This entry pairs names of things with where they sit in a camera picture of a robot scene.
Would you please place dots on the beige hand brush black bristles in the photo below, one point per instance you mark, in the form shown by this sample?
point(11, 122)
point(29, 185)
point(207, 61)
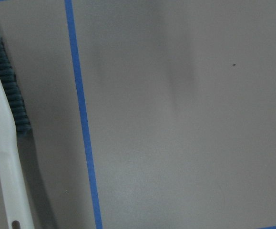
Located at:
point(14, 122)

